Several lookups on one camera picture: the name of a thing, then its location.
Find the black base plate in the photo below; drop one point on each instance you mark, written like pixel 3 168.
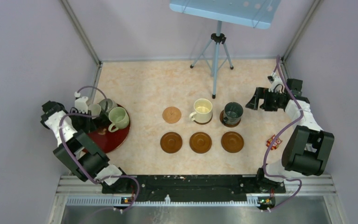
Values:
pixel 194 188

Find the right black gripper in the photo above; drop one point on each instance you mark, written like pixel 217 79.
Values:
pixel 261 93

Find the cream mug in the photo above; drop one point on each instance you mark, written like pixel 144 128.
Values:
pixel 203 110

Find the red round tray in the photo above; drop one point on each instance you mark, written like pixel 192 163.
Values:
pixel 108 141

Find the dark grey cup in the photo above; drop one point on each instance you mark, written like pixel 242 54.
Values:
pixel 232 114

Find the grey ribbed cup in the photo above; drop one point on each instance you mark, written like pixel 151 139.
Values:
pixel 107 105

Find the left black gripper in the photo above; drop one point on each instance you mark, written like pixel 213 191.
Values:
pixel 88 125

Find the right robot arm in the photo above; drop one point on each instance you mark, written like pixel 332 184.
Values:
pixel 309 146

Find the light green mug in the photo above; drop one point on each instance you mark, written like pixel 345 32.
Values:
pixel 119 119

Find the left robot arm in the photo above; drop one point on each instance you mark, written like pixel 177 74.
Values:
pixel 82 155

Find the light wooden coaster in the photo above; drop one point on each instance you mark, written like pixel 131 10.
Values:
pixel 171 115

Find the white cup dark inside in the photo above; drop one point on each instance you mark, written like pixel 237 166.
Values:
pixel 95 110

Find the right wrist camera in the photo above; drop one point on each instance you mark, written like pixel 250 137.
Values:
pixel 276 83

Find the aluminium frame rail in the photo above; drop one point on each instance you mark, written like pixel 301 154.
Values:
pixel 307 200

